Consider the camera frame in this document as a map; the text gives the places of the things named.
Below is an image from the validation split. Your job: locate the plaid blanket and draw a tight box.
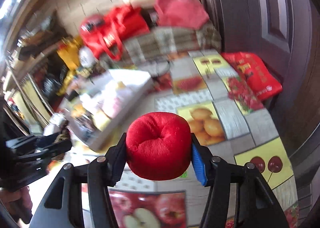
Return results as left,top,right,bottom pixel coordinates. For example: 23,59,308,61
120,22,222,64

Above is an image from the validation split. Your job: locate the white helmet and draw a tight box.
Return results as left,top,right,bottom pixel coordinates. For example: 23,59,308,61
79,46,97,68

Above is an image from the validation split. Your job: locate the dull red fabric bag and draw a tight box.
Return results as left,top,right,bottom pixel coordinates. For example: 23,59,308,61
154,0,209,30

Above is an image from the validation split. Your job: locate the metal storage shelf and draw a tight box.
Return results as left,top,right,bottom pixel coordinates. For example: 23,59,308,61
3,13,69,132

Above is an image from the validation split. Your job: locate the red helmet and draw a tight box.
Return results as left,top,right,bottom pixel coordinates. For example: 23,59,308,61
79,14,105,46

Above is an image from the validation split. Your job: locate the bright red tote bag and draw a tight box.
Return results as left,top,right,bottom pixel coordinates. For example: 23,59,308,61
98,4,150,61

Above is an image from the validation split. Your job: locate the dark wooden door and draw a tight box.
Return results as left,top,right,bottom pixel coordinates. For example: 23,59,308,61
201,0,319,227

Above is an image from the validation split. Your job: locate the yellow plastic bag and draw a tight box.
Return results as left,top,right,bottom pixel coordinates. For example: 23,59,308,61
56,35,83,71

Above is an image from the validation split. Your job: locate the red plush apple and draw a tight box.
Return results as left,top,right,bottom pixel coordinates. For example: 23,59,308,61
125,112,192,181

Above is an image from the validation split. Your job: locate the black plastic bag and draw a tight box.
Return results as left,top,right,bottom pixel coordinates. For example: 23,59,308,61
42,73,62,99

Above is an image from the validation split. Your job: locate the fruit pattern tablecloth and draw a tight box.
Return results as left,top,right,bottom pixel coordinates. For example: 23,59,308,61
73,49,299,227

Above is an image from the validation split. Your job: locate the person's left hand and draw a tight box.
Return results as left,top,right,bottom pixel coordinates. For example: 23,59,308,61
1,186,33,224

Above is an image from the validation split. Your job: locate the white shallow cardboard box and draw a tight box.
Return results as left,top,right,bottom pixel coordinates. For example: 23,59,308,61
59,69,153,151

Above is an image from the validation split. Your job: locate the red gift bag by door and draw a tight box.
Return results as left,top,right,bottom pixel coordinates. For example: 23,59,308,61
221,52,283,101

